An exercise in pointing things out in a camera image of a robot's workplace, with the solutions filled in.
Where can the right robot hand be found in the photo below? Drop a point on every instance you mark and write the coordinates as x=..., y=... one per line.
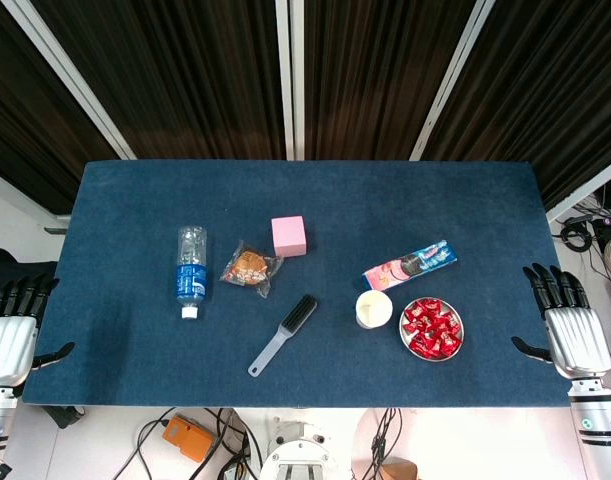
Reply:
x=577, y=340

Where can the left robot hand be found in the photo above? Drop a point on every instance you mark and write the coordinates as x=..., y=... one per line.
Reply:
x=10, y=350

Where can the red candy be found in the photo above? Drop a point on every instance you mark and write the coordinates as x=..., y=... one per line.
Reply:
x=418, y=346
x=433, y=306
x=451, y=344
x=411, y=328
x=449, y=320
x=435, y=347
x=431, y=326
x=416, y=312

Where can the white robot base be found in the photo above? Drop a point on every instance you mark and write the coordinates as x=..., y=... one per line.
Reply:
x=297, y=455

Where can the white paper cup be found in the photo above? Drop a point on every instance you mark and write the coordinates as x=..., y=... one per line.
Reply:
x=373, y=307

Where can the blue table cloth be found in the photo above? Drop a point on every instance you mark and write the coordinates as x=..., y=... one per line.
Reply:
x=135, y=360

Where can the round metal plate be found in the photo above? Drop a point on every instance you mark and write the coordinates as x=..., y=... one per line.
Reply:
x=431, y=358

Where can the blue cookie box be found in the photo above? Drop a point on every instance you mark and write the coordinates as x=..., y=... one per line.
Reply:
x=410, y=265

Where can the clear plastic water bottle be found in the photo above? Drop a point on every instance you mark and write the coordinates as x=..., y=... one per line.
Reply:
x=191, y=280

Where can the orange control box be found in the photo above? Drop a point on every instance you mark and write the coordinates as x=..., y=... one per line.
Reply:
x=187, y=440

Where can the brown rounded object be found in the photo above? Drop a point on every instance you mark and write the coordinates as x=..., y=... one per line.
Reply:
x=397, y=470

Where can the dark brown curtain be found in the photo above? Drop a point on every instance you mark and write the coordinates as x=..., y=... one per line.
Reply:
x=15, y=100
x=560, y=100
x=375, y=75
x=185, y=75

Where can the packaged bread bun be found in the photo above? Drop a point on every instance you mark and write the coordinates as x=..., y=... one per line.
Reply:
x=247, y=270

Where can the grey brush black bristles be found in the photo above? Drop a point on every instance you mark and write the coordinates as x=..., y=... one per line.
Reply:
x=297, y=312

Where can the pink foam cube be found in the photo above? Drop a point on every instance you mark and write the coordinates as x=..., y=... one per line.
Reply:
x=288, y=237

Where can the white partition frame rail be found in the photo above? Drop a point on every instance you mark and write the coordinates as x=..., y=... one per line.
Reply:
x=585, y=192
x=25, y=200

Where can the white partition frame post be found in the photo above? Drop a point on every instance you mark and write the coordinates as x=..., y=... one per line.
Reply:
x=283, y=75
x=455, y=75
x=69, y=75
x=298, y=75

